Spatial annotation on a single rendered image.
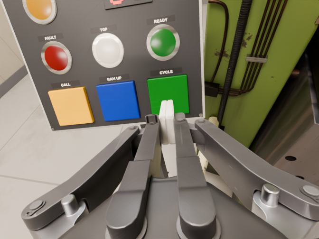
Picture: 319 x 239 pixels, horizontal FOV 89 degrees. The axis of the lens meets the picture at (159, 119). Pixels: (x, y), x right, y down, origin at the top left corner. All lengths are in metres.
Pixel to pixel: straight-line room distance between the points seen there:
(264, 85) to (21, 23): 0.64
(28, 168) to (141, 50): 1.72
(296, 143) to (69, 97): 0.53
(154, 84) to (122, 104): 0.07
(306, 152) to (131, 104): 0.45
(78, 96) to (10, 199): 1.56
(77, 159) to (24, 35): 1.34
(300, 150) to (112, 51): 0.50
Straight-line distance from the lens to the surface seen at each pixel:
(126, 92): 0.32
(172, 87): 0.31
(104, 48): 0.33
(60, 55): 0.37
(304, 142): 0.52
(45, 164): 1.82
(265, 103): 0.69
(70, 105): 0.37
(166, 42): 0.31
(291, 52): 0.58
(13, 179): 1.96
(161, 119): 0.15
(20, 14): 0.41
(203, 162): 0.64
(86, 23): 0.35
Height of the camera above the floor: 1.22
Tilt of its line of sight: 50 degrees down
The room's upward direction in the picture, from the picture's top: 12 degrees counter-clockwise
